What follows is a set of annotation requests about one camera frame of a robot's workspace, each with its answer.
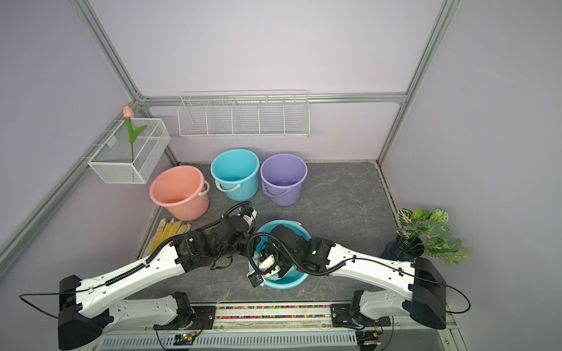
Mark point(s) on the teal bucket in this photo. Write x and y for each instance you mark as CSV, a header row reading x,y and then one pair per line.
x,y
236,174
293,277

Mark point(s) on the pink plastic bucket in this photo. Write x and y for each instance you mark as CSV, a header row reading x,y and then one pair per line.
x,y
183,191

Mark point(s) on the purple bucket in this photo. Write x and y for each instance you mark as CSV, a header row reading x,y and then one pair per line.
x,y
283,176

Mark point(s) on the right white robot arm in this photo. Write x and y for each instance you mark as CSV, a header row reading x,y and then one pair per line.
x,y
413,288

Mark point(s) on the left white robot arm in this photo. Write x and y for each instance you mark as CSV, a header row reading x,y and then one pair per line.
x,y
88,308

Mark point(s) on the yellow white work glove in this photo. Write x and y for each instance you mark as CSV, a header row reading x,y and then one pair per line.
x,y
166,229

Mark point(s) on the potted green plant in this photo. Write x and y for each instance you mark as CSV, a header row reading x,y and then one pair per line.
x,y
424,232

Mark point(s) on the pink artificial tulip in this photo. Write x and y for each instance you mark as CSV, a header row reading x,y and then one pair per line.
x,y
133,132

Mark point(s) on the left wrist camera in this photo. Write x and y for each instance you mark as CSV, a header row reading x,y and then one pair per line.
x,y
249,215

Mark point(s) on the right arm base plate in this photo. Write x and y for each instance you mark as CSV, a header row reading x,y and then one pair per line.
x,y
343,315

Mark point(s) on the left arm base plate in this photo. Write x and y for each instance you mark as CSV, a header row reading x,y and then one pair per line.
x,y
200,318

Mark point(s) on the white vented cable duct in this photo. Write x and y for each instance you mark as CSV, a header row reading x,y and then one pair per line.
x,y
236,341

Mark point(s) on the long white wire shelf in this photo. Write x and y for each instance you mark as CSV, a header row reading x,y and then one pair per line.
x,y
254,113

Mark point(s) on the white wire basket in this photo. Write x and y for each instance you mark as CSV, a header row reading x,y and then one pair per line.
x,y
112,160

